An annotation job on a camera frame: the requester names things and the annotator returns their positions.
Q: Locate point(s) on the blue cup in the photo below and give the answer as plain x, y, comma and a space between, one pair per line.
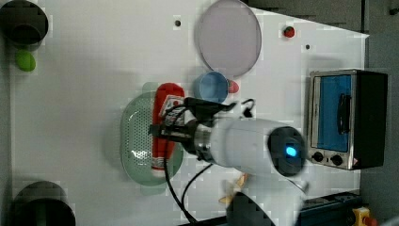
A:
212, 87

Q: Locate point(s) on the black toaster oven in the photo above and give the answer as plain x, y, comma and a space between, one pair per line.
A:
347, 117

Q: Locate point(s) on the green oval strainer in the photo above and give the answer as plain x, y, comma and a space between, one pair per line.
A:
146, 158

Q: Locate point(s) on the red ketchup bottle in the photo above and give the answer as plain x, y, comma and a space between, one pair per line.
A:
167, 96

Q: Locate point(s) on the peeled banana toy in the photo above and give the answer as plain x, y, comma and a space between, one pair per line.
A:
232, 188

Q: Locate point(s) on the green lime toy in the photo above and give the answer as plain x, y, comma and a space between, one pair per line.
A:
25, 61

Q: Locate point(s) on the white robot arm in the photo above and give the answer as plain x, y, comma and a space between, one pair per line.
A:
272, 154

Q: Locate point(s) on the red strawberry toy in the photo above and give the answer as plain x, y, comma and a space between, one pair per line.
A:
233, 87

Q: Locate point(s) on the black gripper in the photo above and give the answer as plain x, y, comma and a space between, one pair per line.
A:
182, 134

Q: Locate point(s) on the black cylinder container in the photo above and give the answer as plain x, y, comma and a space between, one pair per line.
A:
24, 24

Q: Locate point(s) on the yellow red clamp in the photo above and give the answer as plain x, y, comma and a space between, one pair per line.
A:
363, 217

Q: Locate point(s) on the grey round plate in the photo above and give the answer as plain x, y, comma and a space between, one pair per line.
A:
229, 37

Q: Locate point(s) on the black cylinder cup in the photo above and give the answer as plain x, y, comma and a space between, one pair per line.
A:
42, 203

